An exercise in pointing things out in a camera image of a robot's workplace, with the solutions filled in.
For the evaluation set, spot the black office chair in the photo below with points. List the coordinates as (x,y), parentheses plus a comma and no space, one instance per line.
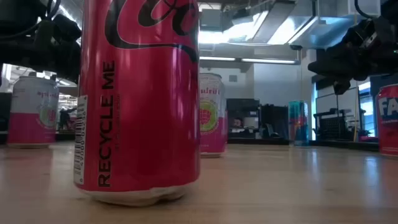
(275,118)

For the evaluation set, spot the blue silver Red Bull can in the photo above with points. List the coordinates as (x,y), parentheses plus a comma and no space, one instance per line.
(298,124)

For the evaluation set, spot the white pink Spindrift can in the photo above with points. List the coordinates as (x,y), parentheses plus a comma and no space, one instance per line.
(214,137)
(31,118)

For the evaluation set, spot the grey wall vent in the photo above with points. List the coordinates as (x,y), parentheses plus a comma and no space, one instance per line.
(233,78)

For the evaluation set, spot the red Fanta can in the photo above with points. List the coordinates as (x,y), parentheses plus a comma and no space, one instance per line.
(388,124)

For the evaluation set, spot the fluorescent ceiling light strip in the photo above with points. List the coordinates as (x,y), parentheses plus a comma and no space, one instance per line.
(217,58)
(267,61)

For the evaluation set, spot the black monitor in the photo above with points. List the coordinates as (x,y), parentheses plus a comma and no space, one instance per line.
(4,109)

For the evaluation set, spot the grey ceiling box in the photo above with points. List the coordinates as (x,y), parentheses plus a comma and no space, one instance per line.
(211,20)

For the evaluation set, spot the person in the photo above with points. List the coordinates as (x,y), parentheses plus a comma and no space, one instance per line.
(237,122)
(66,119)

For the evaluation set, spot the black tripod stand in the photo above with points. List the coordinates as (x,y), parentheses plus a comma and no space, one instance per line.
(337,102)

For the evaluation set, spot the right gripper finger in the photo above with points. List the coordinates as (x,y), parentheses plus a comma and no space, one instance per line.
(342,87)
(342,67)

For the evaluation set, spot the red Coca-Cola Zero can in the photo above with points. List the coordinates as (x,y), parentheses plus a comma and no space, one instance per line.
(140,124)

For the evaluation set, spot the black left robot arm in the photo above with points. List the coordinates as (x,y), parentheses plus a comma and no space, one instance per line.
(15,9)

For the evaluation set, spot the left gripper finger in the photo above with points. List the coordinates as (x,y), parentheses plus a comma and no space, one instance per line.
(59,63)

